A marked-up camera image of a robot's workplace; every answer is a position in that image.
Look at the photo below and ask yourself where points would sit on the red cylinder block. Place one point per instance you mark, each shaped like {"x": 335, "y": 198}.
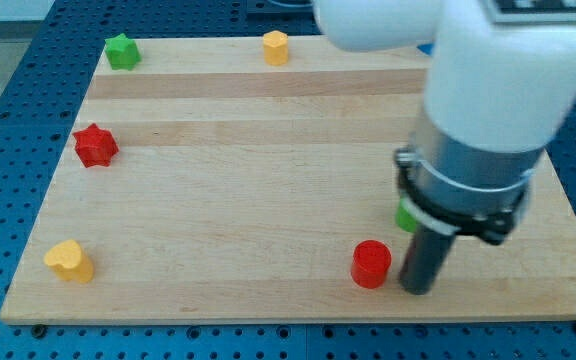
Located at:
{"x": 370, "y": 264}

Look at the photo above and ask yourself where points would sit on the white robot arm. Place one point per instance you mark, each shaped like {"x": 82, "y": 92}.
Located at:
{"x": 502, "y": 79}

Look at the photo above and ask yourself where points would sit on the wooden board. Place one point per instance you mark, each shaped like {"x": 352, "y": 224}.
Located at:
{"x": 240, "y": 191}

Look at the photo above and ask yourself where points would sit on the yellow hexagon block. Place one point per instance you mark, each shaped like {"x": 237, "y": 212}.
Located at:
{"x": 275, "y": 46}

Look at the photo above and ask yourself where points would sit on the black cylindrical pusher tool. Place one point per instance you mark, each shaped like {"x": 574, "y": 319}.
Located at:
{"x": 424, "y": 259}

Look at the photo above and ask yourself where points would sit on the blue block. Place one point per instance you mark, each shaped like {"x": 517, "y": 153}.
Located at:
{"x": 426, "y": 48}

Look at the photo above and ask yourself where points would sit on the red star block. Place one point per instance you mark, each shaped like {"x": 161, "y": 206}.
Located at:
{"x": 95, "y": 146}

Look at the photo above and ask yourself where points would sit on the green star block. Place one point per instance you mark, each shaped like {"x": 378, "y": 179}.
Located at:
{"x": 122, "y": 52}

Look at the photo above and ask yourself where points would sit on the yellow heart block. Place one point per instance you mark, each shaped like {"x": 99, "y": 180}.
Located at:
{"x": 69, "y": 262}

